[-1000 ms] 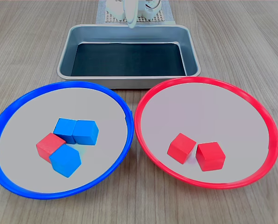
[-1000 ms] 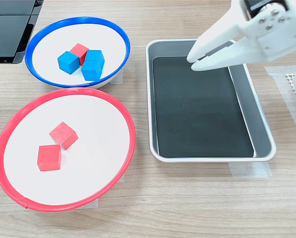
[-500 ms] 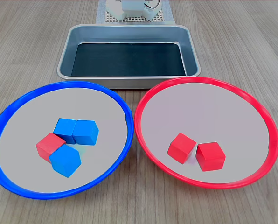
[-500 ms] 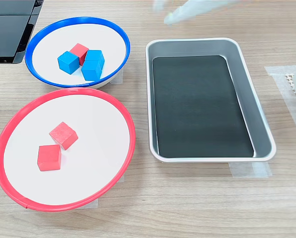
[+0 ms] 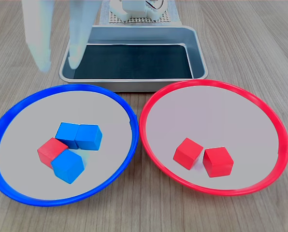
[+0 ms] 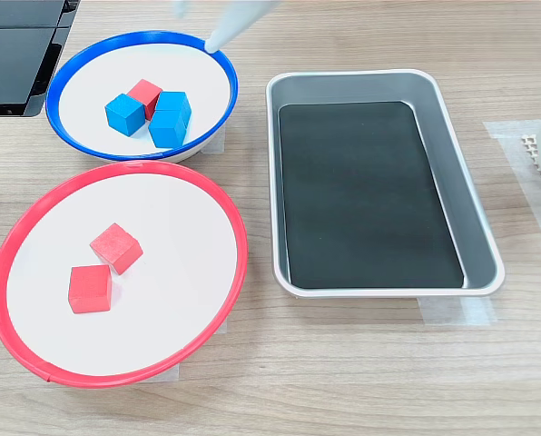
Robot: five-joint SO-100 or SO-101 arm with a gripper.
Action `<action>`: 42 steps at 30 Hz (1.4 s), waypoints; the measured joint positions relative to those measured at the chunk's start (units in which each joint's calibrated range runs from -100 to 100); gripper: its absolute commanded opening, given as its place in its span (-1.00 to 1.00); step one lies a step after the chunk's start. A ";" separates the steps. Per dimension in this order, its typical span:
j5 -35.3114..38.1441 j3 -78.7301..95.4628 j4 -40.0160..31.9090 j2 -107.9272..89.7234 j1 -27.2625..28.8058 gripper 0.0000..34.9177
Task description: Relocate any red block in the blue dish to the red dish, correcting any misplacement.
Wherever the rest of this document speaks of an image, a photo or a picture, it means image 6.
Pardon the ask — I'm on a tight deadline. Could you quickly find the small red cube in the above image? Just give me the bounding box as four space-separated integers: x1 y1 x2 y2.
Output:
68 264 113 314
127 79 163 122
89 222 143 276

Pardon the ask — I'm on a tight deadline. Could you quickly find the small blue cube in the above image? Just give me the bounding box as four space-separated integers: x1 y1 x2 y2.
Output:
104 94 145 137
148 108 189 149
154 91 192 129

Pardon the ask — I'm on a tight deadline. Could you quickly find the white plate blue rim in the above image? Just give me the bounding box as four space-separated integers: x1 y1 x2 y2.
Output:
45 30 239 164

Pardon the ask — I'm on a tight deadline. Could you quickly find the clear tape strip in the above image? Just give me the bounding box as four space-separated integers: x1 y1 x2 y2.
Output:
132 362 181 386
201 124 227 156
418 294 498 326

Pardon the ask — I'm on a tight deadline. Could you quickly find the black flat device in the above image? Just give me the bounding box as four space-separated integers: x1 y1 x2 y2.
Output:
0 0 82 118

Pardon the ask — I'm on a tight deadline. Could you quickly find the white plate red rim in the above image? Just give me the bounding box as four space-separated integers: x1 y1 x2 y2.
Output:
0 159 249 390

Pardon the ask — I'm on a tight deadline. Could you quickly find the black tray mat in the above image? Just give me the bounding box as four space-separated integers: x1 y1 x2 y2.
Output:
278 102 466 291

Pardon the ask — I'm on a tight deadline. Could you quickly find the clear tape sheet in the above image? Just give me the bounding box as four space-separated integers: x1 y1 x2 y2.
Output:
482 119 541 264

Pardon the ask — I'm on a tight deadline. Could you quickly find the steel tray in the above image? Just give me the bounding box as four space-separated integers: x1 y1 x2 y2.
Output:
265 68 507 300

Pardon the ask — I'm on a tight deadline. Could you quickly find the pale perforated base plate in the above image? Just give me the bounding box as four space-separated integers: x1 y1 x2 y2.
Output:
519 134 541 214

